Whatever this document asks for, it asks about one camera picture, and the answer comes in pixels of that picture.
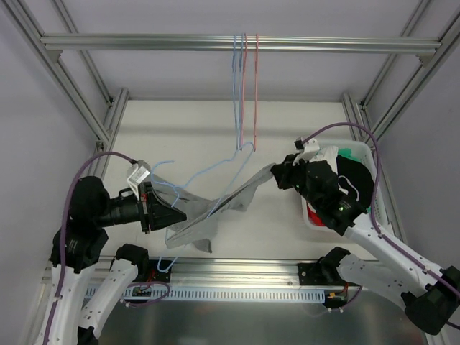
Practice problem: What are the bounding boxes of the grey tank top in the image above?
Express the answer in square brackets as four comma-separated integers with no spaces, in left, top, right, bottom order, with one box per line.
[150,163,275,254]

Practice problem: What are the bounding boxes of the white tank top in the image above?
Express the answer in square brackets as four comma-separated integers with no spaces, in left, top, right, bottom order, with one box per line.
[309,145,339,173]

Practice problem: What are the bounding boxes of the red tank top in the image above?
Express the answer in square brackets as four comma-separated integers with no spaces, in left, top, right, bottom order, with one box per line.
[306,205,324,226]

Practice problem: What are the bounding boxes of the blue wire hanger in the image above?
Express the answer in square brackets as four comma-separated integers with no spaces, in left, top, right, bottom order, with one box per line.
[149,142,254,272]
[236,33,244,150]
[231,35,240,150]

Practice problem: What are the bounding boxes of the black tank top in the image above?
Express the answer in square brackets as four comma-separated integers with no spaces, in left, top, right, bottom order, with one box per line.
[336,155,374,211]

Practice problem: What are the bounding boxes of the pink wire hanger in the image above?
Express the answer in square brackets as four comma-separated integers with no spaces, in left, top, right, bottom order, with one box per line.
[253,34,259,152]

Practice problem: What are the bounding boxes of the green shirt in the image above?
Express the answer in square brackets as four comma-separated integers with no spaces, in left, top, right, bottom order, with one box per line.
[338,148,361,162]

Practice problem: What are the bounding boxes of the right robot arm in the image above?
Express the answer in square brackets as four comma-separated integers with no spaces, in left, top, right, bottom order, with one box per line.
[270,155,459,335]

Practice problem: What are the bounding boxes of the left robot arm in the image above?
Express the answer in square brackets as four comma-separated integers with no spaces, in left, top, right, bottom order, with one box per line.
[35,176,187,344]

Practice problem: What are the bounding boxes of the white perforated plastic basket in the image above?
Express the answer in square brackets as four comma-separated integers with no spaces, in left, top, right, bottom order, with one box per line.
[301,138,389,232]

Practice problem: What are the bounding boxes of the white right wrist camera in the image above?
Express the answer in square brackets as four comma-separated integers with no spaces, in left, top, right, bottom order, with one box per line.
[293,137,320,166]

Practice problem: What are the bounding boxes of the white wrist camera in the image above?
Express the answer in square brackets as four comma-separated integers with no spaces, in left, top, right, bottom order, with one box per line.
[293,137,320,166]
[126,160,151,199]

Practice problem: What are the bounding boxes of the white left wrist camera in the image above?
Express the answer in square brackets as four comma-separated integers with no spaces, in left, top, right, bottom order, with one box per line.
[126,160,151,199]

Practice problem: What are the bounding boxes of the black left arm base bracket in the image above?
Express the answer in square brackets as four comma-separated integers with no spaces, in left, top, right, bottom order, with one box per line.
[111,244,171,283]

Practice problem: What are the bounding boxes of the aluminium front table rail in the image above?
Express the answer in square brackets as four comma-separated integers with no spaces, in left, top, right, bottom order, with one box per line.
[42,257,374,288]

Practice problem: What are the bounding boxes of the aluminium frame right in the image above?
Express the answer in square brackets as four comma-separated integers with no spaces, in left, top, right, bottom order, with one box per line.
[362,1,459,263]

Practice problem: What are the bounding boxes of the aluminium frame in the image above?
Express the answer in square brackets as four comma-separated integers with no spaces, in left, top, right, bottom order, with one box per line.
[0,0,130,152]
[362,1,459,263]

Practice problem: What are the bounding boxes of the white slotted cable duct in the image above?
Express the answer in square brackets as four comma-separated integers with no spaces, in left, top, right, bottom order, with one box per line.
[82,285,326,303]

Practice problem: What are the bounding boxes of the black right arm base bracket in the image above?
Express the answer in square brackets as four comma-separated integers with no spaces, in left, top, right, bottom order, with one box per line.
[297,247,351,286]

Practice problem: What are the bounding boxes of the aluminium frame left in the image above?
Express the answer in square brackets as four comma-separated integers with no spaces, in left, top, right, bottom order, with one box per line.
[0,0,130,152]

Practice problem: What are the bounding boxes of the aluminium hanging rail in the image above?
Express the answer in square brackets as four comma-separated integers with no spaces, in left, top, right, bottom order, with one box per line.
[40,33,441,55]

